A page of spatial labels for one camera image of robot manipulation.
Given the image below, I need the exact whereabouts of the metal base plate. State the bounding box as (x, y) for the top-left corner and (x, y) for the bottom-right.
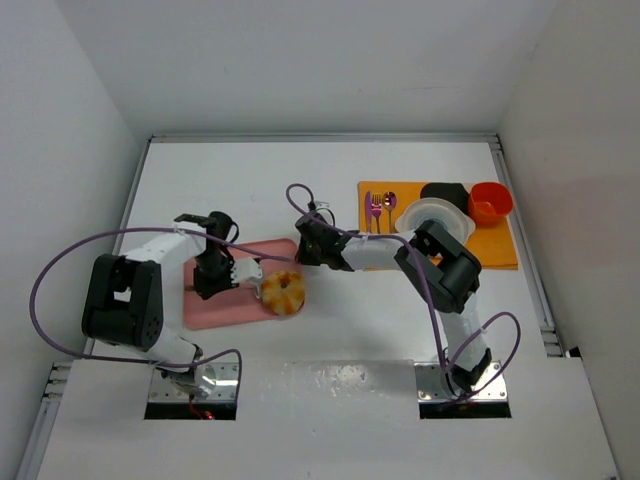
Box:
(148, 362), (239, 404)
(414, 362), (508, 405)

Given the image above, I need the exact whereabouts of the white bowl with handles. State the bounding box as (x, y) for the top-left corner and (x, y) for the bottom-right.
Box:
(395, 197), (476, 244)

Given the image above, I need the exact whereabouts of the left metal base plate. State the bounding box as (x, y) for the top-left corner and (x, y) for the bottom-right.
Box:
(148, 362), (239, 404)

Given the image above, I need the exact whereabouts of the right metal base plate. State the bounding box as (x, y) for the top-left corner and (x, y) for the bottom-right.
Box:
(414, 362), (508, 405)

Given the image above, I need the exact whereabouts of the purple fork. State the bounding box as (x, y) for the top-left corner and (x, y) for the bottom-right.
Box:
(371, 192), (384, 234)

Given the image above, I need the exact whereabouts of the metal cake server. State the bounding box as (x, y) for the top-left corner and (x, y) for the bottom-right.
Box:
(184, 282), (261, 300)

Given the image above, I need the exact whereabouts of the pink rectangular tray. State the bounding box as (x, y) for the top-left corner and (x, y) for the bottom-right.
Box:
(183, 238), (302, 330)

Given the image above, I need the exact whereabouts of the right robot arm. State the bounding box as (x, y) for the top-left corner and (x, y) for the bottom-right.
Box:
(295, 213), (492, 393)

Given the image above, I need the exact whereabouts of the purple knife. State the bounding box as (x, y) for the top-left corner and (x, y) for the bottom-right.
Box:
(364, 191), (373, 233)

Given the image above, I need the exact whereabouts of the round bread bun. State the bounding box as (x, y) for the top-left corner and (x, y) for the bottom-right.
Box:
(261, 271), (306, 316)

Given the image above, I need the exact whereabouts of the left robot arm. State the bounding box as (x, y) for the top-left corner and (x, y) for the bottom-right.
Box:
(82, 211), (237, 400)

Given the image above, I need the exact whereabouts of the purple spoon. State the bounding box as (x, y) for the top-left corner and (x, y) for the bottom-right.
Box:
(383, 191), (397, 233)

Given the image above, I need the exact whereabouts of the orange placemat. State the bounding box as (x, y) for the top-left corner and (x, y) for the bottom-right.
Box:
(358, 180), (519, 270)

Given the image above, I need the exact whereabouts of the orange square cup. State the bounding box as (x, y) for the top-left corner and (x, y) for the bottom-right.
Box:
(468, 182), (514, 226)

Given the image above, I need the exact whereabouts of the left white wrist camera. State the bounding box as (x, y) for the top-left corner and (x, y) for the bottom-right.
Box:
(230, 257), (264, 287)

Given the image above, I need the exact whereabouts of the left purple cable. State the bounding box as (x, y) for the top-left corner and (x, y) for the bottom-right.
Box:
(28, 226), (301, 371)

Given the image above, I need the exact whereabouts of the black coaster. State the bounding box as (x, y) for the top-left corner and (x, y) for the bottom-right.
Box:
(420, 182), (469, 215)

